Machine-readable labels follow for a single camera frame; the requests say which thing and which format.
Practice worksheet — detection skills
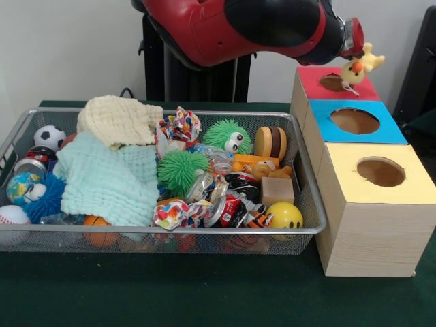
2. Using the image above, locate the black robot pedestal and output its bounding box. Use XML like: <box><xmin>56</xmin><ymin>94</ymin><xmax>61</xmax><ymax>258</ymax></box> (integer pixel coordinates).
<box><xmin>131</xmin><ymin>0</ymin><xmax>258</xmax><ymax>103</ymax></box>

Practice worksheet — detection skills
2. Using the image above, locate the dark green side-table cloth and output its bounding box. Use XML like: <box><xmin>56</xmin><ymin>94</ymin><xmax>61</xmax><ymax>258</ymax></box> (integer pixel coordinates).
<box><xmin>394</xmin><ymin>108</ymin><xmax>436</xmax><ymax>161</ymax></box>

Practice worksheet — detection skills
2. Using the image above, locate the pale mint muslin cloth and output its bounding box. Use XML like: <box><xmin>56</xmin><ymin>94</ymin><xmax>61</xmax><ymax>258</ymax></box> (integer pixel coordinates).
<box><xmin>52</xmin><ymin>131</ymin><xmax>161</xmax><ymax>228</ymax></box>

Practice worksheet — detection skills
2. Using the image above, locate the black chair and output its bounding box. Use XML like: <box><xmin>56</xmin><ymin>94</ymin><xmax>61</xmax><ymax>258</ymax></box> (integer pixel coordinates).
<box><xmin>391</xmin><ymin>5</ymin><xmax>436</xmax><ymax>127</ymax></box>

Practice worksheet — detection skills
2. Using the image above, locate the cream muslin cloth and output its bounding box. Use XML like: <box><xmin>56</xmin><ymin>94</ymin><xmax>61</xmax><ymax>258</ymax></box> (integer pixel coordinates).
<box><xmin>76</xmin><ymin>95</ymin><xmax>164</xmax><ymax>151</ymax></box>

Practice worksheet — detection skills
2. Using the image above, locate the yellow plush duck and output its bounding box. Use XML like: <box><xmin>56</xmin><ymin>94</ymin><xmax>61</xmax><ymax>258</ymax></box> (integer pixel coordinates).
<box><xmin>341</xmin><ymin>42</ymin><xmax>386</xmax><ymax>97</ymax></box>

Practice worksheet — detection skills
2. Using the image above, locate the dark green table cloth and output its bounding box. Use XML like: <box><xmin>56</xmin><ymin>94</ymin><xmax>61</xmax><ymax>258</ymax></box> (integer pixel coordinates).
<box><xmin>0</xmin><ymin>99</ymin><xmax>436</xmax><ymax>327</ymax></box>

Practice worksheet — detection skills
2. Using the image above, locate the wooden box with three holes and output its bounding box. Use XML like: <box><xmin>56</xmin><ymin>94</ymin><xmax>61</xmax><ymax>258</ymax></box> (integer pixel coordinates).
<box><xmin>291</xmin><ymin>66</ymin><xmax>436</xmax><ymax>277</ymax></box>

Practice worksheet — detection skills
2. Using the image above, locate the green spiky toy with eyes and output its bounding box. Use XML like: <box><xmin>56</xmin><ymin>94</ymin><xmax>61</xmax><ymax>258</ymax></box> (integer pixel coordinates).
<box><xmin>157</xmin><ymin>150</ymin><xmax>211</xmax><ymax>198</ymax></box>
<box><xmin>202</xmin><ymin>119</ymin><xmax>253</xmax><ymax>155</ymax></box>

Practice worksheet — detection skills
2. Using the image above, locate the plain wooden cube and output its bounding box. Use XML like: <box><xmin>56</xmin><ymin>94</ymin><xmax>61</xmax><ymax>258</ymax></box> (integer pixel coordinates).
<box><xmin>261</xmin><ymin>176</ymin><xmax>296</xmax><ymax>205</ymax></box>

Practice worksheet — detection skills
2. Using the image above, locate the yellow smiley ball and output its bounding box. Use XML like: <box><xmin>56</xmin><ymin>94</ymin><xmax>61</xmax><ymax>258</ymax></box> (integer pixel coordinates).
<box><xmin>265</xmin><ymin>201</ymin><xmax>304</xmax><ymax>231</ymax></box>

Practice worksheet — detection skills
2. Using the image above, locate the blue spiky toy with eyes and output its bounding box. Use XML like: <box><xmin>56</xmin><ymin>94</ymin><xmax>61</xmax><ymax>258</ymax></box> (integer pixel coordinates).
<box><xmin>22</xmin><ymin>173</ymin><xmax>67</xmax><ymax>224</ymax></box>

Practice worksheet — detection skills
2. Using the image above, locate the wooden toy hamburger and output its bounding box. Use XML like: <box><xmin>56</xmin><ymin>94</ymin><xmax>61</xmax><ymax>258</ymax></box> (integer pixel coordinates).
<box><xmin>255</xmin><ymin>125</ymin><xmax>288</xmax><ymax>159</ymax></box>

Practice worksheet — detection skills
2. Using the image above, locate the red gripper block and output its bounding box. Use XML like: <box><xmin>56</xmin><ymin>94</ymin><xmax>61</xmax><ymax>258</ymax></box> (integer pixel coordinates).
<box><xmin>340</xmin><ymin>16</ymin><xmax>364</xmax><ymax>59</ymax></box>

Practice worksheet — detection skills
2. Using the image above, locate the shallow clear mesh bin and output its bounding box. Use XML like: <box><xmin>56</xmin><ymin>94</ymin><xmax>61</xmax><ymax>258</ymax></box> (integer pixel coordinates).
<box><xmin>0</xmin><ymin>107</ymin><xmax>327</xmax><ymax>255</ymax></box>

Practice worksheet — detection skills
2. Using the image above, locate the small soccer ball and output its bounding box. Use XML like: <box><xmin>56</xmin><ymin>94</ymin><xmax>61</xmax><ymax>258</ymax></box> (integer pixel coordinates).
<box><xmin>33</xmin><ymin>125</ymin><xmax>67</xmax><ymax>151</ymax></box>

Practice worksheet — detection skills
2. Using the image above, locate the small globe ball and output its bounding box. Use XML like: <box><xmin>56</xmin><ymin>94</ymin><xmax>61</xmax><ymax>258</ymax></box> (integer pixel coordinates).
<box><xmin>6</xmin><ymin>172</ymin><xmax>41</xmax><ymax>206</ymax></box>

